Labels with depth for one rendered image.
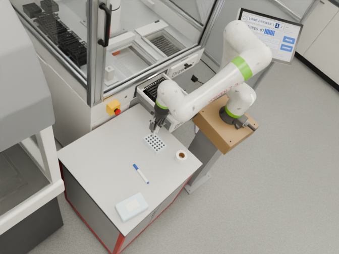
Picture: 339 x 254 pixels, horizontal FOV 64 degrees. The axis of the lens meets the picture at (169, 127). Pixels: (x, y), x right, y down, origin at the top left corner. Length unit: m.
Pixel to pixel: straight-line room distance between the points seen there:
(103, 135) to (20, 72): 0.93
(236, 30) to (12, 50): 0.95
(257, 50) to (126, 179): 0.92
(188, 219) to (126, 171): 0.96
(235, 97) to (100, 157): 0.85
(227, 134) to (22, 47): 1.27
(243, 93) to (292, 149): 1.71
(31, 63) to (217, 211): 2.00
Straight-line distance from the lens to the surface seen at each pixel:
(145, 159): 1.57
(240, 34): 1.35
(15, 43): 0.76
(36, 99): 0.82
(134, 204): 1.41
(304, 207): 2.95
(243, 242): 2.47
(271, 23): 2.31
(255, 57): 1.29
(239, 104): 1.65
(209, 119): 1.73
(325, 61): 4.36
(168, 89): 1.28
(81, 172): 1.51
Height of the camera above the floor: 2.13
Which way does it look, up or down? 52 degrees down
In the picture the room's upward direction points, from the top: 23 degrees clockwise
